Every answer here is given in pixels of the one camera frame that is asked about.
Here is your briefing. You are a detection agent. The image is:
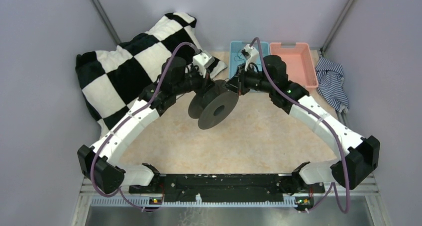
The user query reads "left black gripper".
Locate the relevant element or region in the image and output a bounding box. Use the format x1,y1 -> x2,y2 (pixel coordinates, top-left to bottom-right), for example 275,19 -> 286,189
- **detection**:
173,62 -> 216,97

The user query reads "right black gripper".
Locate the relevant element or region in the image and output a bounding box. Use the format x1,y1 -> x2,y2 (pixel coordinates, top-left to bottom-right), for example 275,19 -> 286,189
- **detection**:
223,62 -> 274,96

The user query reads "black cable spool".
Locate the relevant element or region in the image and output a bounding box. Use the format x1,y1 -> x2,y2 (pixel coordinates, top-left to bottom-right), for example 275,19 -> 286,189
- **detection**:
188,80 -> 238,130

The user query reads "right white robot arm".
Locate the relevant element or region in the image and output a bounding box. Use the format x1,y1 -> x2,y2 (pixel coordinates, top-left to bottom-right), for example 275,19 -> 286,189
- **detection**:
226,55 -> 380,192

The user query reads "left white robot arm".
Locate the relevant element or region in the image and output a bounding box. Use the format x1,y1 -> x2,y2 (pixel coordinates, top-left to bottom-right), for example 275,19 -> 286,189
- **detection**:
77,54 -> 225,197

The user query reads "blue plastic basket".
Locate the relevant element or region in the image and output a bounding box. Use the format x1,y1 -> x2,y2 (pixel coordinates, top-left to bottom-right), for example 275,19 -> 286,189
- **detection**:
229,41 -> 263,92

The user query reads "pink plastic basket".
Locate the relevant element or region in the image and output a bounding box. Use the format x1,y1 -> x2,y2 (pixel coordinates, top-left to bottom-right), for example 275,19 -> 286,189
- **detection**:
269,42 -> 318,90

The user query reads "right corner metal profile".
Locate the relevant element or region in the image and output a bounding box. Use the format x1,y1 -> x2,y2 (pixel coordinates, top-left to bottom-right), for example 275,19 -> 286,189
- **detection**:
319,0 -> 357,56

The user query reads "corner metal profile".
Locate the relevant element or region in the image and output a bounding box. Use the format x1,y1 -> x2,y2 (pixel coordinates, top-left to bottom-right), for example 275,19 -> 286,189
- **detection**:
319,0 -> 357,56
90,0 -> 121,45

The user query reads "blue striped cloth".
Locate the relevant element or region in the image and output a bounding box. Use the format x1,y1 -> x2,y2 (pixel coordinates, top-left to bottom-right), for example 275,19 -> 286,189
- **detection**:
315,57 -> 350,113

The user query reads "black white checkered blanket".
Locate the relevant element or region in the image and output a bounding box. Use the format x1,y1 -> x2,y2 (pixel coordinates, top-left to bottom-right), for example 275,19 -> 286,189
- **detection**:
75,12 -> 228,140

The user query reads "left corner metal profile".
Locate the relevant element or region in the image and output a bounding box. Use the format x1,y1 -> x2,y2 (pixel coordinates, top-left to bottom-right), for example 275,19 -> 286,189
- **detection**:
90,0 -> 121,45

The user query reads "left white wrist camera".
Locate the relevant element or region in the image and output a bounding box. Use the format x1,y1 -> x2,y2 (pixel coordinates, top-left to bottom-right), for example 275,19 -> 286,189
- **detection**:
192,51 -> 215,78

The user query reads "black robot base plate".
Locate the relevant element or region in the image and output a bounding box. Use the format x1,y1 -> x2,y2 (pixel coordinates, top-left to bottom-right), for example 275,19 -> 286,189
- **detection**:
128,174 -> 325,203

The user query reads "aluminium front frame rail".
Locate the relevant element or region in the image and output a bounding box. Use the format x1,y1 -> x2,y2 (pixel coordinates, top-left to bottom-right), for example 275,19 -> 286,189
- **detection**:
72,177 -> 391,226

